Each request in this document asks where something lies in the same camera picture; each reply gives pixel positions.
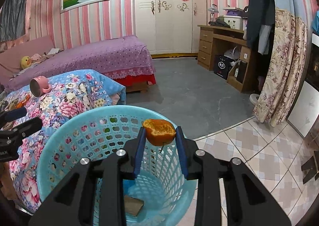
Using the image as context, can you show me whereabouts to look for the orange peel half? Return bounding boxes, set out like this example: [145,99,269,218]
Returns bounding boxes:
[142,119,176,147]

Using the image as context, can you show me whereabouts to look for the brown cardboard roll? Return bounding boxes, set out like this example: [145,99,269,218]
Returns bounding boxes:
[124,195,144,217]

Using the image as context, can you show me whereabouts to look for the orange snack wrapper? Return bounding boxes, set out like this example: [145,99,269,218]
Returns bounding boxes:
[8,94,31,110]

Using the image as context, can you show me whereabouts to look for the person's left hand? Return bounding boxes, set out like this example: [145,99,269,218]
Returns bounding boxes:
[1,162,17,200]

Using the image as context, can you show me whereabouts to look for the light blue laundry basket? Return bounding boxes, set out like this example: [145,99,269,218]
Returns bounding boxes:
[29,106,196,225]

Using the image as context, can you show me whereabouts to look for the pink metal mug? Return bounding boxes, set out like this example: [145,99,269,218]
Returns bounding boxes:
[29,76,51,97]

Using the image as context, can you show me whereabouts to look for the yellow duck plush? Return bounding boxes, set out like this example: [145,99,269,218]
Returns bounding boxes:
[21,56,32,70]

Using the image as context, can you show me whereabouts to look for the pink headboard cover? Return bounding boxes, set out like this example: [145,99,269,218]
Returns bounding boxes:
[0,35,55,86]

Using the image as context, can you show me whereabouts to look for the floral blue bed cover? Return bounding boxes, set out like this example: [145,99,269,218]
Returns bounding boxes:
[5,70,126,212]

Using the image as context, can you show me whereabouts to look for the black box under desk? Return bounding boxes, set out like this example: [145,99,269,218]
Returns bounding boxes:
[213,55,234,80]

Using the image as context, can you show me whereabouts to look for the purple polka dot bed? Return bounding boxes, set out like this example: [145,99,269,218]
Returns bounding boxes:
[4,35,156,92]

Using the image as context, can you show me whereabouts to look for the white fan under desk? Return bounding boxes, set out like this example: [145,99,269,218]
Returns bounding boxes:
[223,46,240,61]

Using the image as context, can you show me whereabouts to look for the wooden desk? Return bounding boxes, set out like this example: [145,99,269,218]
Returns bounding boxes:
[198,25,256,93]

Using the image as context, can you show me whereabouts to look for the grey window curtain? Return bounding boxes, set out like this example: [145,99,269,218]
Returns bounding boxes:
[1,0,27,42]

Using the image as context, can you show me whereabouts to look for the white storage box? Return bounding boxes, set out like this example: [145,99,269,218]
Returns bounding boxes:
[223,16,243,30]

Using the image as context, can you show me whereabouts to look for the small desk lamp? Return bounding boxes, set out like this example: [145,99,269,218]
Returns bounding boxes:
[208,4,219,25]

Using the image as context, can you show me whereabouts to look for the white wardrobe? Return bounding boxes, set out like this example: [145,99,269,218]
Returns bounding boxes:
[135,0,207,55]

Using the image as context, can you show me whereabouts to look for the hanging black coat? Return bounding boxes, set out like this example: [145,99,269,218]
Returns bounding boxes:
[246,0,276,55]

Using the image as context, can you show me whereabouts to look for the floral beige curtain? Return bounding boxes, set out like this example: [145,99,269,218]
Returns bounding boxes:
[253,0,308,127]

